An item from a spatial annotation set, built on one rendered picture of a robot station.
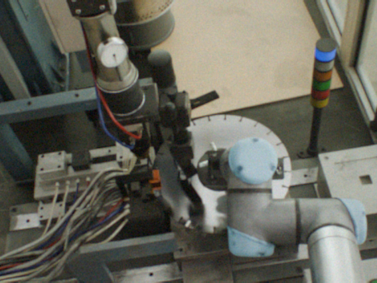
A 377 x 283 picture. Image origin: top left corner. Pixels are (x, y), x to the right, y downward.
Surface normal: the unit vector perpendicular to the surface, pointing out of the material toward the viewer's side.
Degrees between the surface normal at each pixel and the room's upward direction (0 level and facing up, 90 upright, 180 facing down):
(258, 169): 32
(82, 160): 0
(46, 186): 90
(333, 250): 22
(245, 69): 0
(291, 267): 0
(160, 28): 89
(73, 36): 90
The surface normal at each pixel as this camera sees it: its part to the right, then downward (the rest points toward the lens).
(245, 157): 0.11, -0.11
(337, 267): -0.17, -0.83
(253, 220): -0.13, -0.11
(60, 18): 0.11, 0.80
